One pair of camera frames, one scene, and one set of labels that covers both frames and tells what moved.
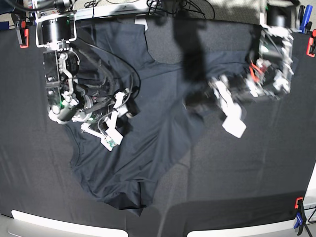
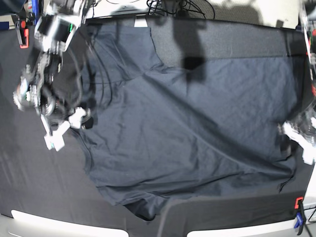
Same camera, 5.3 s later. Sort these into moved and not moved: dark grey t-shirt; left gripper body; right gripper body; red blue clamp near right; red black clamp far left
Moved: left gripper body; dark grey t-shirt; right gripper body
Not moved: red blue clamp near right; red black clamp far left
